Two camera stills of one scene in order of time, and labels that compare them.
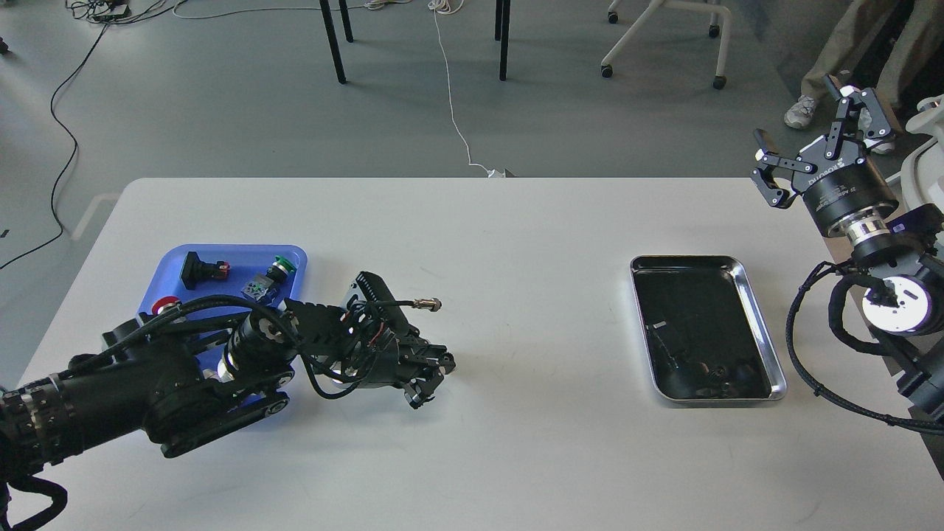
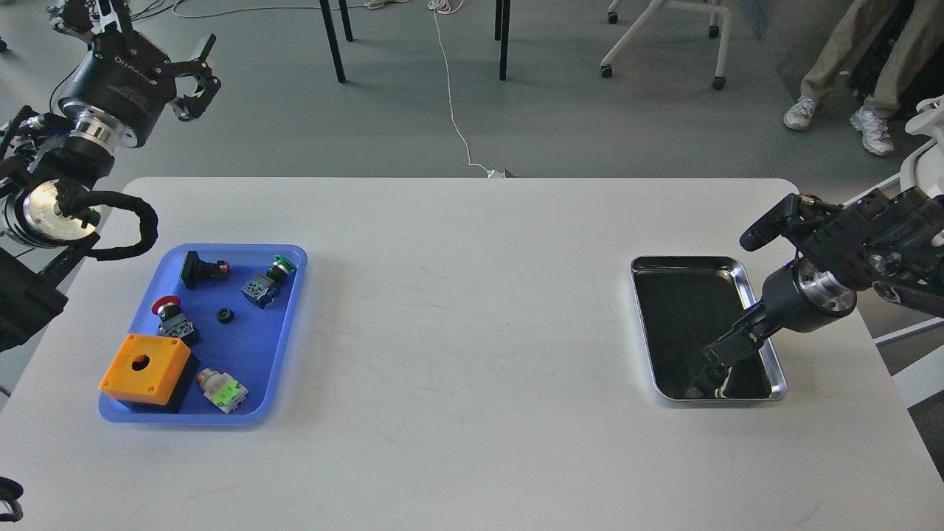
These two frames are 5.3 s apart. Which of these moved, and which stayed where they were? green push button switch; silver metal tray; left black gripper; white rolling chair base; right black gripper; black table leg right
Moved: left black gripper; right black gripper
Stayed: white rolling chair base; silver metal tray; black table leg right; green push button switch
